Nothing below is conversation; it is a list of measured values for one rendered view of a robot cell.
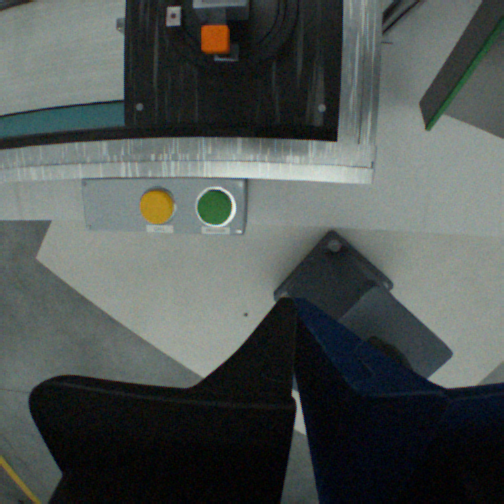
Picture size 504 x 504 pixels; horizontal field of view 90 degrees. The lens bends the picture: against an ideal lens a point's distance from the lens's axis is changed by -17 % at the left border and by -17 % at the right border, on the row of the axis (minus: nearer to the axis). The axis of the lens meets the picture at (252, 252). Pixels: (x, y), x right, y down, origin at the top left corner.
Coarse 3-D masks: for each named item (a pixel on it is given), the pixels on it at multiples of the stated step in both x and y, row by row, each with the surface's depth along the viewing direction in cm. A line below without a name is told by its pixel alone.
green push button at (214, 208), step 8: (208, 192) 34; (216, 192) 34; (200, 200) 34; (208, 200) 34; (216, 200) 34; (224, 200) 34; (200, 208) 34; (208, 208) 34; (216, 208) 34; (224, 208) 34; (200, 216) 35; (208, 216) 34; (216, 216) 34; (224, 216) 34; (216, 224) 35
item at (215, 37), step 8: (216, 8) 19; (224, 8) 19; (208, 16) 20; (216, 16) 20; (224, 16) 20; (208, 24) 20; (216, 24) 20; (224, 24) 20; (208, 32) 19; (216, 32) 19; (224, 32) 19; (208, 40) 19; (216, 40) 19; (224, 40) 19; (208, 48) 20; (216, 48) 20; (224, 48) 20; (232, 48) 25; (224, 56) 25; (232, 56) 26
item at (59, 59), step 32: (0, 0) 29; (32, 0) 31; (64, 0) 31; (96, 0) 31; (0, 32) 32; (32, 32) 32; (64, 32) 32; (96, 32) 32; (0, 64) 33; (32, 64) 33; (64, 64) 34; (96, 64) 34; (0, 96) 35; (32, 96) 35; (64, 96) 35; (96, 96) 35; (0, 128) 34; (32, 128) 34; (64, 128) 34; (96, 128) 35; (128, 128) 38; (160, 128) 41; (256, 128) 41; (288, 128) 38; (320, 128) 36
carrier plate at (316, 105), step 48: (144, 0) 27; (336, 0) 26; (144, 48) 29; (288, 48) 28; (336, 48) 28; (144, 96) 30; (192, 96) 30; (240, 96) 30; (288, 96) 30; (336, 96) 30
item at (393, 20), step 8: (400, 0) 27; (408, 0) 25; (416, 0) 25; (424, 0) 24; (392, 8) 30; (400, 8) 27; (408, 8) 28; (416, 8) 26; (384, 16) 32; (392, 16) 30; (400, 16) 30; (408, 16) 29; (384, 24) 32; (392, 24) 32; (384, 32) 35; (392, 32) 35; (384, 40) 36; (392, 40) 36
